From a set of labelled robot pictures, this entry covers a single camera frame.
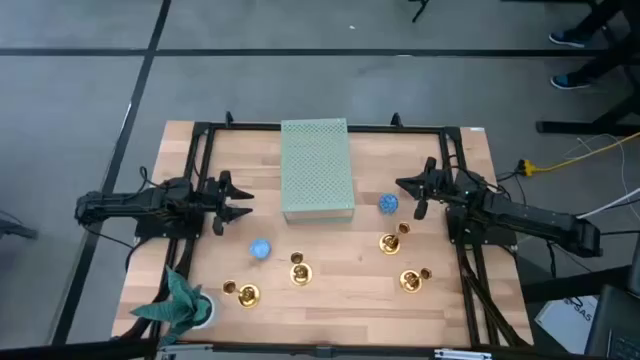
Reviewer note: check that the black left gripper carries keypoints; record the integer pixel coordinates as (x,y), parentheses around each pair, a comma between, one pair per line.
(216,197)

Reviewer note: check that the black stand leg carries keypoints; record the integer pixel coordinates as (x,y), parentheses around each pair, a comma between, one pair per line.
(419,10)

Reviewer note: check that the white cardboard box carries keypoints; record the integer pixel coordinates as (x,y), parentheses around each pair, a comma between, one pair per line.
(567,322)

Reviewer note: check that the black desk frame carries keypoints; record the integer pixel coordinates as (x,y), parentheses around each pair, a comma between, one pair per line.
(585,127)

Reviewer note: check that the black chair base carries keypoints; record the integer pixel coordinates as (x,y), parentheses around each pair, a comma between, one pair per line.
(17,230)

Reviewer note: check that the dark blue patterned candle tin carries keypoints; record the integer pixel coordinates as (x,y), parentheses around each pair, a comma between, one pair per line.
(388,203)

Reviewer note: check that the green snake plant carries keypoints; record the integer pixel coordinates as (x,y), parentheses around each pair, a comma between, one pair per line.
(180,305)

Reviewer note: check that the silver aluminium bracket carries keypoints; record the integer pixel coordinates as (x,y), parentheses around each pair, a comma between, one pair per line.
(462,354)
(187,347)

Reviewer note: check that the black office chair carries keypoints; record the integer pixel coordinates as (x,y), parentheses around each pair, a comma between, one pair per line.
(617,320)

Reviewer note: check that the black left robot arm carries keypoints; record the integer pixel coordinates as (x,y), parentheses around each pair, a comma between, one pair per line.
(125,205)

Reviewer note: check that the white plant pot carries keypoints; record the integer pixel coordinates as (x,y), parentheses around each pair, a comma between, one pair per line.
(212,312)

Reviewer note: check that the green perforated metal shelf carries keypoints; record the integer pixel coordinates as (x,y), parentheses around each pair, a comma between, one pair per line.
(316,170)

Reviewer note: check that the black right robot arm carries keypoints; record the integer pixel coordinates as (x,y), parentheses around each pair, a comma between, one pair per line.
(525,215)

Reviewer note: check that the gold candle stick holder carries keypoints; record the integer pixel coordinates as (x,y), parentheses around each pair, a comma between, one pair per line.
(389,243)
(248,295)
(300,274)
(410,281)

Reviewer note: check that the black aluminium table frame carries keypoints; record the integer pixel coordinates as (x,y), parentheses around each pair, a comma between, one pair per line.
(400,128)

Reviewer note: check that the teal patterned candle tin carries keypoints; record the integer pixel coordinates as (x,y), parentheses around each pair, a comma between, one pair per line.
(260,248)

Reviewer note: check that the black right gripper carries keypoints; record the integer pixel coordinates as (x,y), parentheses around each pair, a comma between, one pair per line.
(437,185)

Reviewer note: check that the person's leg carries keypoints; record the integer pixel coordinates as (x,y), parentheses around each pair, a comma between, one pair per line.
(610,60)
(600,17)

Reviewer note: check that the person's shoe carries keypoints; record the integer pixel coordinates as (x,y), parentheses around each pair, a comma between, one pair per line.
(570,81)
(567,39)

